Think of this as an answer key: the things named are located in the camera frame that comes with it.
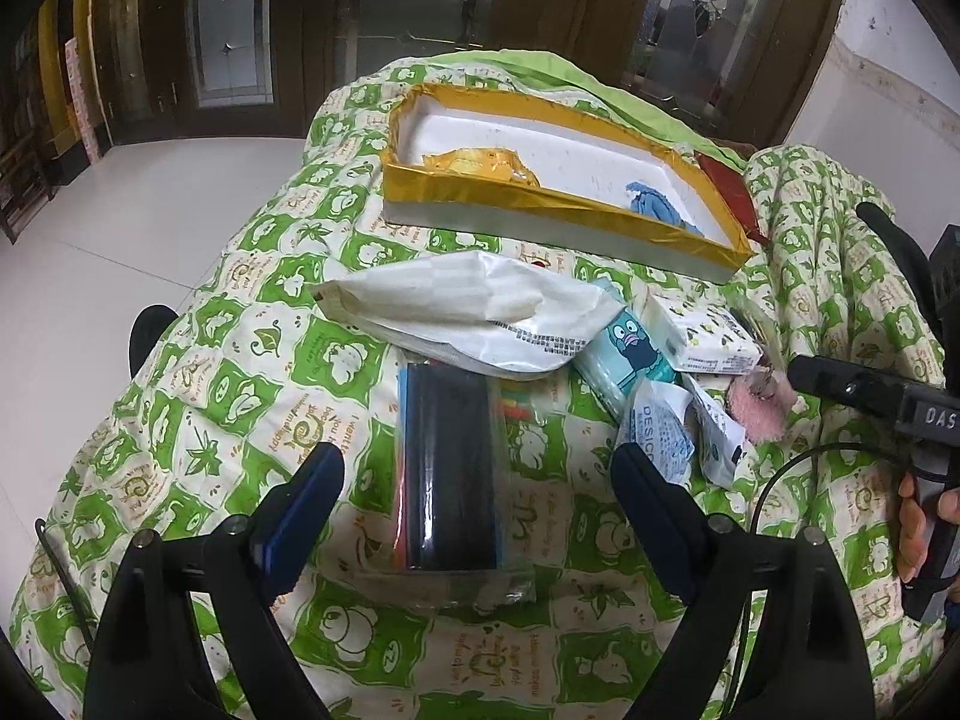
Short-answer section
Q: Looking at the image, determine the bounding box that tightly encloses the black round object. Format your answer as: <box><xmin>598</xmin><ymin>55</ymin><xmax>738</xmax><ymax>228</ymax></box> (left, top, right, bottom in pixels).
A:
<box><xmin>129</xmin><ymin>306</ymin><xmax>179</xmax><ymax>380</ymax></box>

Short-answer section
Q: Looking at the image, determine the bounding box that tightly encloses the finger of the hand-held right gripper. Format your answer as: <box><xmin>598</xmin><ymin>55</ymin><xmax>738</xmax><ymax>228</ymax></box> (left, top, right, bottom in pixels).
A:
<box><xmin>857</xmin><ymin>202</ymin><xmax>942</xmax><ymax>338</ymax></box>
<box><xmin>787</xmin><ymin>355</ymin><xmax>905</xmax><ymax>432</ymax></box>

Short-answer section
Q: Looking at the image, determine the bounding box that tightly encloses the teal cartoon tissue pack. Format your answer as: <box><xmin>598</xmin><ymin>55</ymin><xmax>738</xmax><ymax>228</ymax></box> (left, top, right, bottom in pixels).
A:
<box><xmin>574</xmin><ymin>281</ymin><xmax>687</xmax><ymax>421</ymax></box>

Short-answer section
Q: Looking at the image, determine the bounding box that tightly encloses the bag of coloured tubes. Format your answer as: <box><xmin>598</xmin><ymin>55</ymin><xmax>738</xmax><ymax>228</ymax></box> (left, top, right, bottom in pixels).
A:
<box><xmin>491</xmin><ymin>382</ymin><xmax>542</xmax><ymax>430</ymax></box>

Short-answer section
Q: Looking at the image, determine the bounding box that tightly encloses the crumpled gold foil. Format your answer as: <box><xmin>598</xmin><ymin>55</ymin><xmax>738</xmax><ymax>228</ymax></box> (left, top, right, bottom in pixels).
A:
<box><xmin>424</xmin><ymin>146</ymin><xmax>541</xmax><ymax>188</ymax></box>

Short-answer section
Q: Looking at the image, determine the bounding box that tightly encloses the fluffy pink keychain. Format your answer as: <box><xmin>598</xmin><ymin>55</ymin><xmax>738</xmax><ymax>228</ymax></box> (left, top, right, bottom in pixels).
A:
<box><xmin>727</xmin><ymin>364</ymin><xmax>796</xmax><ymax>440</ymax></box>

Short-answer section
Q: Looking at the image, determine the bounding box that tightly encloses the white desiccant packet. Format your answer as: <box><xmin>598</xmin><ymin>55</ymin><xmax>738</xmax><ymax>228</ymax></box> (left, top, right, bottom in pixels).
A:
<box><xmin>615</xmin><ymin>382</ymin><xmax>698</xmax><ymax>485</ymax></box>

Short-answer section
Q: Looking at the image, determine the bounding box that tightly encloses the black item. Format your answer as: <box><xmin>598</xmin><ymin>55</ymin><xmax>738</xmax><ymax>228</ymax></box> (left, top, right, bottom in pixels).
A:
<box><xmin>394</xmin><ymin>360</ymin><xmax>537</xmax><ymax>605</ymax></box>

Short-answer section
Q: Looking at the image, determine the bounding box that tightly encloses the person's right hand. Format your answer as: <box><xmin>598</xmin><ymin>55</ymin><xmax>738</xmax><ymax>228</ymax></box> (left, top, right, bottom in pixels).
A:
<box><xmin>896</xmin><ymin>472</ymin><xmax>960</xmax><ymax>584</ymax></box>

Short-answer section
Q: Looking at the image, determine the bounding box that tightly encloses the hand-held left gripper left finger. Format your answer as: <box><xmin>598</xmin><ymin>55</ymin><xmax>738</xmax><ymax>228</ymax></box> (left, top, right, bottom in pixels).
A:
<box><xmin>86</xmin><ymin>442</ymin><xmax>346</xmax><ymax>720</ymax></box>

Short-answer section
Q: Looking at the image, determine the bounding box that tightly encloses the thin black cable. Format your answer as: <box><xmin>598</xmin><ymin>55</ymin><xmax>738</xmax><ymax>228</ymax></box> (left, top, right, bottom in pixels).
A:
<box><xmin>36</xmin><ymin>517</ymin><xmax>95</xmax><ymax>653</ymax></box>

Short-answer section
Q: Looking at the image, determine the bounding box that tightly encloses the red packet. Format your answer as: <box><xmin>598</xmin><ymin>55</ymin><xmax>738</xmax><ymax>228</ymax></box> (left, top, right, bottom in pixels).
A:
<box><xmin>694</xmin><ymin>151</ymin><xmax>770</xmax><ymax>245</ymax></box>

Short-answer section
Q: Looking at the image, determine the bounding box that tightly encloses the white box with yellow rim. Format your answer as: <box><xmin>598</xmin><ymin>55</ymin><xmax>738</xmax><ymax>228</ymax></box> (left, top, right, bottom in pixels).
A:
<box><xmin>381</xmin><ymin>84</ymin><xmax>753</xmax><ymax>286</ymax></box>

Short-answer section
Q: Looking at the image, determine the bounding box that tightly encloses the green printed quilt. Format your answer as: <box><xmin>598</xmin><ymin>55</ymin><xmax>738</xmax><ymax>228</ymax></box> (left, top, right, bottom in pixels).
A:
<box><xmin>15</xmin><ymin>51</ymin><xmax>960</xmax><ymax>720</ymax></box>

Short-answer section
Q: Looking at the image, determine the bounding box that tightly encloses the wooden door with glass panel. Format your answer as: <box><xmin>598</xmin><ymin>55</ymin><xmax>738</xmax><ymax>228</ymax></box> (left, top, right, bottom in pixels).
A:
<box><xmin>495</xmin><ymin>0</ymin><xmax>856</xmax><ymax>147</ymax></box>
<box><xmin>300</xmin><ymin>0</ymin><xmax>526</xmax><ymax>87</ymax></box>
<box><xmin>97</xmin><ymin>0</ymin><xmax>305</xmax><ymax>137</ymax></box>

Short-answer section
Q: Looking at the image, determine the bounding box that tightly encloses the small white printed packet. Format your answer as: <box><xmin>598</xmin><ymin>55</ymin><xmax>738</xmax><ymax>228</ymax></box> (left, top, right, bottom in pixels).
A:
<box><xmin>686</xmin><ymin>375</ymin><xmax>747</xmax><ymax>488</ymax></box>

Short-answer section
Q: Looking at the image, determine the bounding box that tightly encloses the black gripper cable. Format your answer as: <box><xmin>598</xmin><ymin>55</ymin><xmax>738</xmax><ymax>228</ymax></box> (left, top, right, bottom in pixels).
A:
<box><xmin>731</xmin><ymin>444</ymin><xmax>905</xmax><ymax>691</ymax></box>

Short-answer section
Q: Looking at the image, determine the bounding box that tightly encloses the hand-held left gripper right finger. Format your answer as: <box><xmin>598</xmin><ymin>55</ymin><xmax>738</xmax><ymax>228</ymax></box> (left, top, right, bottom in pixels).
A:
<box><xmin>611</xmin><ymin>444</ymin><xmax>875</xmax><ymax>720</ymax></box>

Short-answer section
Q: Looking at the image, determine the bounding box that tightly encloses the white plastic wrapper bag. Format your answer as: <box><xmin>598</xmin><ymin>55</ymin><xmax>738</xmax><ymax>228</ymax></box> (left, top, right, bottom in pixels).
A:
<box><xmin>311</xmin><ymin>251</ymin><xmax>620</xmax><ymax>376</ymax></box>

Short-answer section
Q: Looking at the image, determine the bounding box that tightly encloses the white lemon-print tissue pack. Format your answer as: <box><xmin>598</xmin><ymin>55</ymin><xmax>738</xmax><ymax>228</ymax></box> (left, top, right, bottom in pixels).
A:
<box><xmin>645</xmin><ymin>292</ymin><xmax>766</xmax><ymax>376</ymax></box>

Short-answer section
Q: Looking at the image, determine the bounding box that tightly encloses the blue fluffy cloth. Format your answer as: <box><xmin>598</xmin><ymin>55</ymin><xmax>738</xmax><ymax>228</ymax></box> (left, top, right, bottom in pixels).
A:
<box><xmin>621</xmin><ymin>180</ymin><xmax>706</xmax><ymax>235</ymax></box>

